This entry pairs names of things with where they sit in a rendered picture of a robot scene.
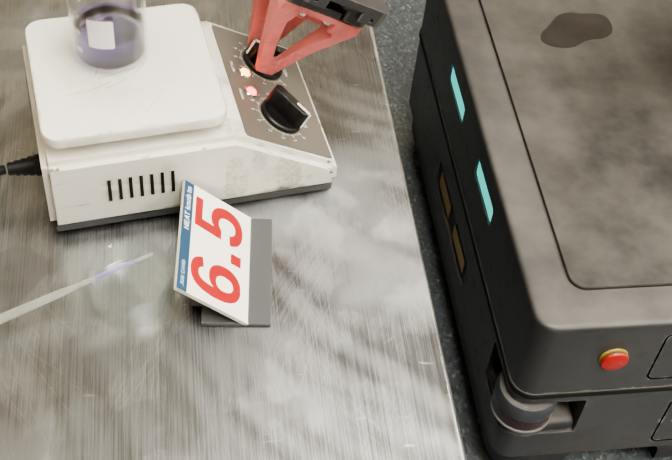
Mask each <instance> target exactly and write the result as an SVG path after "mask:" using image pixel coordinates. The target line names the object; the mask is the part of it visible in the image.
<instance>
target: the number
mask: <svg viewBox="0 0 672 460"><path fill-rule="evenodd" d="M244 223H245V217H244V216H242V215H241V214H239V213H237V212H235V211H234V210H232V209H230V208H228V207H227V206H225V205H223V204H222V203H220V202H218V201H216V200H215V199H213V198H211V197H210V196H208V195H206V194H204V193H203V192H201V191H199V190H197V189H196V188H194V201H193V214H192V227H191V241H190V254H189V267H188V281H187V289H189V290H191V291H192V292H194V293H196V294H198V295H200V296H202V297H204V298H206V299H208V300H210V301H212V302H214V303H216V304H218V305H220V306H221V307H223V308H225V309H227V310H229V311H231V312H233V313H235V314H237V315H239V316H241V310H242V281H243V252H244Z"/></svg>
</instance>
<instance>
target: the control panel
mask: <svg viewBox="0 0 672 460"><path fill-rule="evenodd" d="M211 25H212V24H211ZM212 30H213V33H214V36H215V39H216V42H217V46H218V49H219V52H220V55H221V58H222V61H223V64H224V68H225V71H226V74H227V77H228V80H229V83H230V86H231V89H232V93H233V96H234V99H235V102H236V105H237V108H238V111H239V115H240V118H241V121H242V124H243V127H244V130H245V133H246V134H247V135H248V136H250V137H253V138H256V139H260V140H264V141H267V142H271V143H275V144H278V145H282V146H286V147H289V148H293V149H297V150H300V151H304V152H307V153H311V154H315V155H318V156H322V157H326V158H332V156H331V153H330V150H329V148H328V145H327V142H326V140H325V137H324V135H323V132H322V129H321V127H320V124H319V121H318V119H317V116H316V114H315V111H314V108H313V106H312V103H311V100H310V98H309V95H308V93H307V90H306V87H305V85H304V82H303V79H302V77H301V74H300V71H299V69H298V66H297V64H296V62H295V63H293V64H291V65H289V66H288V67H286V68H284V69H282V75H281V76H280V77H279V79H277V80H269V79H265V78H263V77H261V76H259V75H258V74H256V73H255V72H253V71H252V70H251V69H250V68H249V67H248V66H247V64H246V63H245V61H244V59H243V52H244V51H245V49H246V48H248V44H247V42H248V36H245V35H242V34H239V33H236V32H233V31H230V30H227V29H224V28H221V27H218V26H215V25H212ZM241 68H246V69H248V70H249V72H250V76H245V75H244V74H242V73H241V71H240V69H241ZM276 85H282V86H283V87H284V88H285V89H286V90H287V91H288V92H289V93H291V94H292V95H293V96H294V97H295V98H296V99H297V100H298V101H299V102H300V103H301V104H302V105H303V106H304V107H305V108H306V109H307V110H308V111H309V112H310V115H311V116H310V118H309V119H308V120H307V121H306V123H305V124H304V125H303V127H302V128H300V130H299V131H298V132H297V133H294V134H289V133H285V132H282V131H280V130H278V129H276V128H275V127H273V126H272V125H271V124H270V123H269V122H268V121H267V120H266V119H265V117H264V116H263V114H262V112H261V104H262V102H263V101H264V100H265V99H266V98H267V96H268V95H269V94H270V92H271V91H272V89H273V88H274V87H275V86H276ZM247 87H253V88H254V89H255V90H256V92H257V94H256V95H251V94H250V93H249V92H248V91H247V89H246V88H247ZM332 159H333V158H332Z"/></svg>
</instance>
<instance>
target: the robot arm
mask: <svg viewBox="0 0 672 460"><path fill-rule="evenodd" d="M388 13H389V11H388V8H387V6H386V4H385V2H384V0H270V1H269V0H253V5H252V12H251V20H250V27H249V35H248V42H247V44H248V47H250V45H251V44H252V42H253V41H254V40H255V39H260V45H259V49H258V54H257V59H256V63H255V69H256V71H259V72H262V73H265V74H268V75H273V74H275V73H277V72H279V71H281V70H282V69H284V68H286V67H288V66H289V65H291V64H293V63H295V62H296V61H298V60H300V59H302V58H304V57H305V56H307V55H309V54H312V53H314V52H317V51H319V50H322V49H324V48H327V47H329V46H332V45H335V44H337V43H340V42H342V41H345V40H347V39H350V38H352V37H355V36H357V35H358V33H359V32H360V31H361V29H362V28H363V27H364V26H365V25H368V26H371V27H374V28H377V27H378V26H379V25H380V23H381V22H382V21H383V19H384V18H385V17H386V16H387V14H388ZM305 20H308V21H311V22H314V23H316V24H319V25H322V26H321V27H319V28H318V29H316V30H315V31H313V32H312V33H310V34H309V35H307V36H306V37H304V38H303V39H301V40H300V41H299V42H297V43H296V44H294V45H293V46H291V47H290V48H288V49H287V50H285V51H284V52H282V53H281V54H279V55H278V56H275V57H274V53H275V49H276V46H277V43H278V41H280V40H281V39H282V38H284V37H285V36H286V35H287V34H289V33H290V32H291V31H292V30H294V29H295V28H296V27H297V26H299V25H300V24H301V23H302V22H304V21H305Z"/></svg>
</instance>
